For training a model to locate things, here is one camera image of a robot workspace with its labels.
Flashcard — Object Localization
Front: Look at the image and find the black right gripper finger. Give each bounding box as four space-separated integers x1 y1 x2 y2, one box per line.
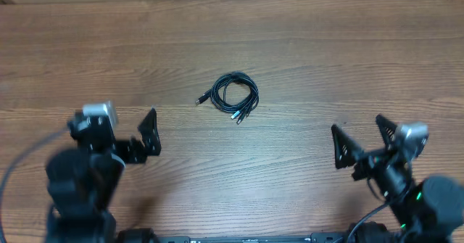
331 124 364 169
376 114 397 145

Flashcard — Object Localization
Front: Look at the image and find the black usb cable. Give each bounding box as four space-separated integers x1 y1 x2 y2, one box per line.
195 71 260 125

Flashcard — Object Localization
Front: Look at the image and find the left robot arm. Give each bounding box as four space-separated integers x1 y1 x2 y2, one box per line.
46 104 161 243

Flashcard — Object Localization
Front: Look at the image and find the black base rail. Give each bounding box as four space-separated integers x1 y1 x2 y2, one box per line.
115 228 349 243

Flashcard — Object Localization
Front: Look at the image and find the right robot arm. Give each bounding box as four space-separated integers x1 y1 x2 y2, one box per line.
331 115 463 242

